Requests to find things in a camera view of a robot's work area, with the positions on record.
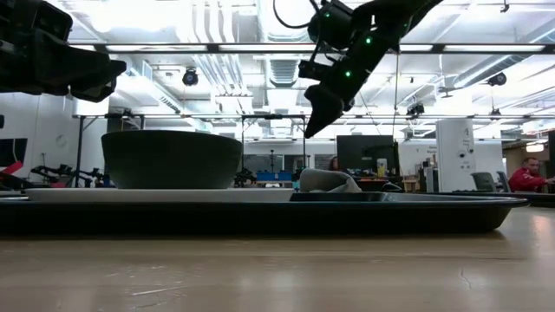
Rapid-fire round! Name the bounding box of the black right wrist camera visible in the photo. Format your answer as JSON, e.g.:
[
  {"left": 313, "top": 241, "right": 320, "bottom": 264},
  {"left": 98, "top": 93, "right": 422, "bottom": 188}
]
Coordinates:
[{"left": 306, "top": 0, "right": 356, "bottom": 51}]

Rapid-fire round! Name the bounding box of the black ceiling camera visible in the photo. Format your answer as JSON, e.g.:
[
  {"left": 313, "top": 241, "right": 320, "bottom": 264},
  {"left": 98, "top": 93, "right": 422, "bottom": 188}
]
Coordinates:
[
  {"left": 486, "top": 71, "right": 508, "bottom": 88},
  {"left": 181, "top": 66, "right": 200, "bottom": 88},
  {"left": 406, "top": 102, "right": 427, "bottom": 119}
]

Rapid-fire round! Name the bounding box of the grey cloth napkin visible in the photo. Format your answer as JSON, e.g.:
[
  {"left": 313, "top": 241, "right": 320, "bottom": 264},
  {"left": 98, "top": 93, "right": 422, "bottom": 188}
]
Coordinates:
[{"left": 298, "top": 167, "right": 362, "bottom": 194}]

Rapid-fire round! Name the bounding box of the black bowl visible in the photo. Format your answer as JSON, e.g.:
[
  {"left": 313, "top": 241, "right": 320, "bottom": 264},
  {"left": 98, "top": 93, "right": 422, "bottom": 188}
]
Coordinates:
[{"left": 100, "top": 129, "right": 245, "bottom": 191}]

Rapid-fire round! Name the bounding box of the black plastic tray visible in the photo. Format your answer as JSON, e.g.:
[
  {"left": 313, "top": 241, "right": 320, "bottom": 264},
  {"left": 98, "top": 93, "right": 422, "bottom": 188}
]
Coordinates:
[{"left": 0, "top": 191, "right": 531, "bottom": 236}]

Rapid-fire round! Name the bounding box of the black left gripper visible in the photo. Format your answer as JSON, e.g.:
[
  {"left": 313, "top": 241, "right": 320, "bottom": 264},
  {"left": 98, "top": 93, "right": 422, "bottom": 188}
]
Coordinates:
[{"left": 0, "top": 29, "right": 128, "bottom": 104}]

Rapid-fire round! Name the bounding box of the thin hanging cable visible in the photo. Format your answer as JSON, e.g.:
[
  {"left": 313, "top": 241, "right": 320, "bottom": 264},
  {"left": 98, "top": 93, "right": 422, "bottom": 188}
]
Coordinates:
[{"left": 391, "top": 46, "right": 402, "bottom": 137}]

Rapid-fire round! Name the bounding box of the blue box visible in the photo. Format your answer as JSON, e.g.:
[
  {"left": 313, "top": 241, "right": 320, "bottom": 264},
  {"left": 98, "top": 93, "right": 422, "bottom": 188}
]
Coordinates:
[{"left": 256, "top": 171, "right": 294, "bottom": 183}]

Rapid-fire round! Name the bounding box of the thin black distant frame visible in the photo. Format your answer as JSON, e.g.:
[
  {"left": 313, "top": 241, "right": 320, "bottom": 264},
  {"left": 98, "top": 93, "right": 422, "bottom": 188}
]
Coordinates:
[{"left": 240, "top": 114, "right": 307, "bottom": 174}]

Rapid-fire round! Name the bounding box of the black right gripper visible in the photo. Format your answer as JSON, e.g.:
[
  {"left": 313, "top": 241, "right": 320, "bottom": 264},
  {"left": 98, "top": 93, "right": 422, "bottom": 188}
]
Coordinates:
[{"left": 297, "top": 24, "right": 401, "bottom": 140}]

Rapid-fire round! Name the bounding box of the grey office chair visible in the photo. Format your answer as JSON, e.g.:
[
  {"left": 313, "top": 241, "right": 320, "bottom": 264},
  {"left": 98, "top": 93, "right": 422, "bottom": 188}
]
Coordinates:
[{"left": 471, "top": 172, "right": 499, "bottom": 193}]

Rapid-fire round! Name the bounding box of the white plate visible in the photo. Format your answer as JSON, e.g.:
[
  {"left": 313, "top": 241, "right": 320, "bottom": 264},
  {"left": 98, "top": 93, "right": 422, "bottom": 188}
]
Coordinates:
[{"left": 24, "top": 186, "right": 296, "bottom": 204}]

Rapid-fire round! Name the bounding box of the black overhead frame bar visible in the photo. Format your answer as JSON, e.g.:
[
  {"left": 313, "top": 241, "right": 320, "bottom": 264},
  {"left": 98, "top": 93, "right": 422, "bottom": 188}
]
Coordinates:
[{"left": 70, "top": 42, "right": 548, "bottom": 55}]

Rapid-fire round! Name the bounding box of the silver air duct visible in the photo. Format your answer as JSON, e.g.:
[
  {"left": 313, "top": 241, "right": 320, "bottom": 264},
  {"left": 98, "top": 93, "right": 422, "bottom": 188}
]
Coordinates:
[{"left": 256, "top": 0, "right": 318, "bottom": 88}]

